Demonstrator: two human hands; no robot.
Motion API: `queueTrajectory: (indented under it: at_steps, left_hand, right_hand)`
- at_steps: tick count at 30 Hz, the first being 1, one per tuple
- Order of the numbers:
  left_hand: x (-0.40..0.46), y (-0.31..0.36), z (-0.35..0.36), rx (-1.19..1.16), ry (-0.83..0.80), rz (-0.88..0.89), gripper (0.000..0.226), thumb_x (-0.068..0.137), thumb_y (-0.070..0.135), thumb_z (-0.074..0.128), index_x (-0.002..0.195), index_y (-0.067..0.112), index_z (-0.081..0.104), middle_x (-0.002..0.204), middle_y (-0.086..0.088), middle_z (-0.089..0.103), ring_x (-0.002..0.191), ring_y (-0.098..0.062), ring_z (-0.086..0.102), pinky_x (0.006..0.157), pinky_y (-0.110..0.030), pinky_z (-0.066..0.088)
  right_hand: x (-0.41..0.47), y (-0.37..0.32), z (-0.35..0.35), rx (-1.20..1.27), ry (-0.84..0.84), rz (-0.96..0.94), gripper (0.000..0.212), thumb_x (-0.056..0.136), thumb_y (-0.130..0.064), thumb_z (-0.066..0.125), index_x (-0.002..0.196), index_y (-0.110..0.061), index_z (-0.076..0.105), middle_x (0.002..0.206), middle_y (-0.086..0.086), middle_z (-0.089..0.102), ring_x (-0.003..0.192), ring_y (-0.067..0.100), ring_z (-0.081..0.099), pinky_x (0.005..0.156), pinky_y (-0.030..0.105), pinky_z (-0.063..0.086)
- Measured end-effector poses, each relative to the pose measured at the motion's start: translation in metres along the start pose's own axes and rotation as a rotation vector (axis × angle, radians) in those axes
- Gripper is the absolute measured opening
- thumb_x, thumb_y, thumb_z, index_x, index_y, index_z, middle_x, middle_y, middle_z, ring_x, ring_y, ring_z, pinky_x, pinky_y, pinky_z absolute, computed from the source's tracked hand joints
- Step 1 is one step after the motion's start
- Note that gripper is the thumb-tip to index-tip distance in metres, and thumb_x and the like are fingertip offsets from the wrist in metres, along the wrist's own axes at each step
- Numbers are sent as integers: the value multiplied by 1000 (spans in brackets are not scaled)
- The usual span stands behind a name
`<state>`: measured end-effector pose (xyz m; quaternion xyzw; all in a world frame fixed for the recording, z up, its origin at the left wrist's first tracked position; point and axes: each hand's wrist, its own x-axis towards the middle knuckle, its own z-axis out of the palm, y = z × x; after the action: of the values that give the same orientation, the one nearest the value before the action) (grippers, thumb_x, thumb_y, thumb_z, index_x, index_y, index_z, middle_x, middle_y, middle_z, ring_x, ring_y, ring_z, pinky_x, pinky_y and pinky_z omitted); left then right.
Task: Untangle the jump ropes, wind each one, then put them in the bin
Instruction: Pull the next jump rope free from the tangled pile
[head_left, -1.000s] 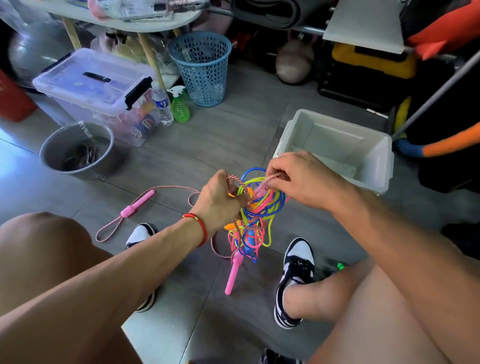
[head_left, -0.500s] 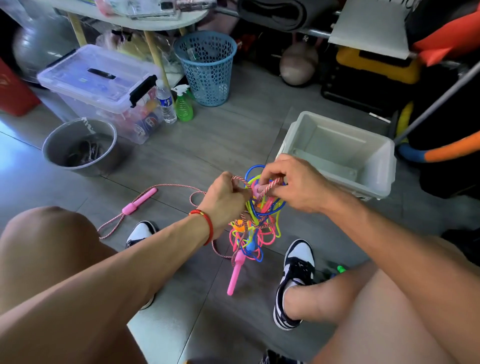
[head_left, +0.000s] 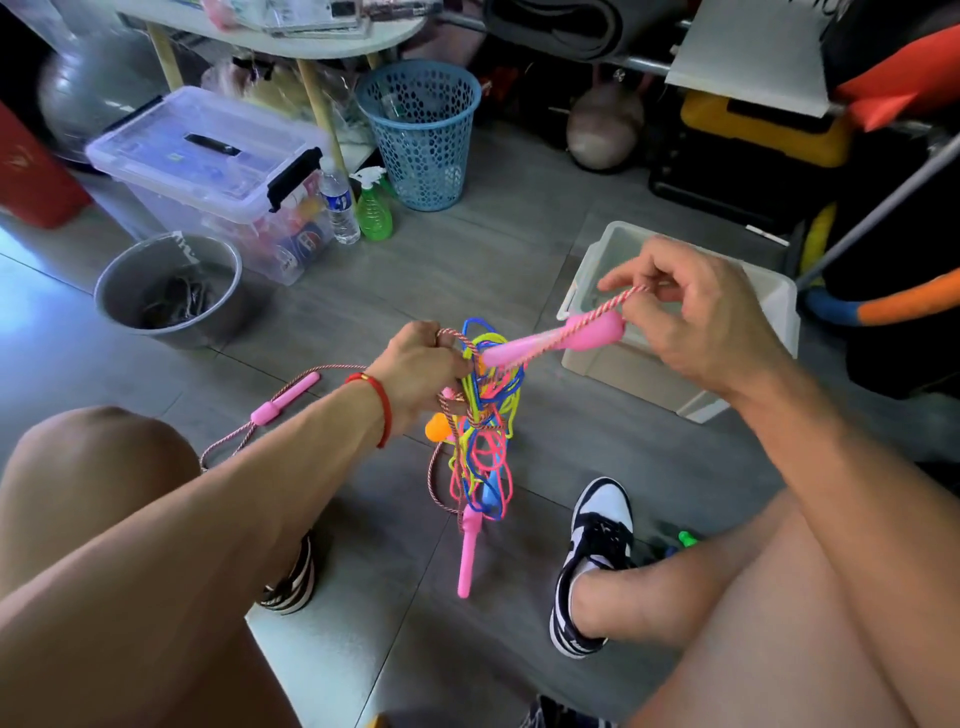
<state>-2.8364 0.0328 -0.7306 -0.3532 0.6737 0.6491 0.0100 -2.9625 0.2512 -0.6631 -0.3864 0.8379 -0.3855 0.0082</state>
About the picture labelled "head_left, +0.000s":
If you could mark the person's left hand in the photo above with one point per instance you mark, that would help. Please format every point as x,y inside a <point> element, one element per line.
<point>420,375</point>

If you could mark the person's right hand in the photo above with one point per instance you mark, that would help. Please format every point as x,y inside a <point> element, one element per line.
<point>713,323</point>

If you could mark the white plastic bin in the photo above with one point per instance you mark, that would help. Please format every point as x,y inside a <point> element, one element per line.
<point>638,378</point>

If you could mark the person's left forearm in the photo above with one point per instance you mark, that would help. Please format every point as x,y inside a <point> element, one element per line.
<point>165,570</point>

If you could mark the person's right forearm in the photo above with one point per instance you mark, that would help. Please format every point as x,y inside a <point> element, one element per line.
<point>870,525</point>

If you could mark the person's right leg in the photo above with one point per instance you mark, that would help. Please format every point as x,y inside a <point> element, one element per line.
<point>705,600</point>

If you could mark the person's leg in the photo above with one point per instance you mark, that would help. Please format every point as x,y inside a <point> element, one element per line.
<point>75,480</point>
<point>705,600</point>

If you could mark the person's left leg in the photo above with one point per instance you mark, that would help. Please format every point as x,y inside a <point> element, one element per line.
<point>75,480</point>

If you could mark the green spray bottle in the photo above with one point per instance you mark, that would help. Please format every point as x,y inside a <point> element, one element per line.
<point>375,218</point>

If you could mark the small plastic water bottle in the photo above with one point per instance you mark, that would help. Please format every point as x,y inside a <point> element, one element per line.
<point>341,210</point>

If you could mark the multicoloured hula hoop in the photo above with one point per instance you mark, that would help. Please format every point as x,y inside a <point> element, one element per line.
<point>908,305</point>

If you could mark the yellow black case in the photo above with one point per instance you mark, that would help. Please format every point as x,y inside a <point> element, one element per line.
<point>765,132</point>

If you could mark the white metal pole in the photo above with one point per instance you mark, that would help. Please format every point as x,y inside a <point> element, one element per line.
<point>885,203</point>

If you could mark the black white right shoe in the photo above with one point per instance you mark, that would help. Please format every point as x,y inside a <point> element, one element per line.
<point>605,510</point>

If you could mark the black white shoe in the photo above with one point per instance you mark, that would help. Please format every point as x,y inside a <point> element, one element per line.
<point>288,588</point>
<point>605,510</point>

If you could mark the brown ball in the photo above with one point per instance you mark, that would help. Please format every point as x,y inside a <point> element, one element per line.
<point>605,128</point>

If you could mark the blue mesh plastic basket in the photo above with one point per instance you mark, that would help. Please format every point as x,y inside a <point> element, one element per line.
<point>420,135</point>

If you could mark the black white left shoe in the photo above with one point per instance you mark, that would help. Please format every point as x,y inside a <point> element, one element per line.
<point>288,588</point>

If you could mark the grey flat board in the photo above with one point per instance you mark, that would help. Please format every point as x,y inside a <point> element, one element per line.
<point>750,53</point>

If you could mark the black red inflatable toy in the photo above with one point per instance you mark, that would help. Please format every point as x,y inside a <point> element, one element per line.
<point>900,83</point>

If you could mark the grey metal basin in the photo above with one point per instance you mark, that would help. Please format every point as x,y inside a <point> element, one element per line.
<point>116,285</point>

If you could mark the grey folded mat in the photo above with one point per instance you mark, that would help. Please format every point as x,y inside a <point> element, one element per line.
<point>585,23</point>

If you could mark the clear bin with black latches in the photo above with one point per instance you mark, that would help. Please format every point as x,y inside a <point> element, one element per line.
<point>165,135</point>

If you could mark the clear plastic bag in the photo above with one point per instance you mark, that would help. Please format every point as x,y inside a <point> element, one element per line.
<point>402,9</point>

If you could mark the navy patterned shorts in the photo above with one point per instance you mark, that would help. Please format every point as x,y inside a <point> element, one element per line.
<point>563,714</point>

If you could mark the grey exercise ball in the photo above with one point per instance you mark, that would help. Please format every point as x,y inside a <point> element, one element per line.
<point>98,90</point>

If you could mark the white round table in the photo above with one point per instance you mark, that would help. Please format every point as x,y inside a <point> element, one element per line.
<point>180,15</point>

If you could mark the red bag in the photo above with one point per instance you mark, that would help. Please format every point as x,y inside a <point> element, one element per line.
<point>33,180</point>

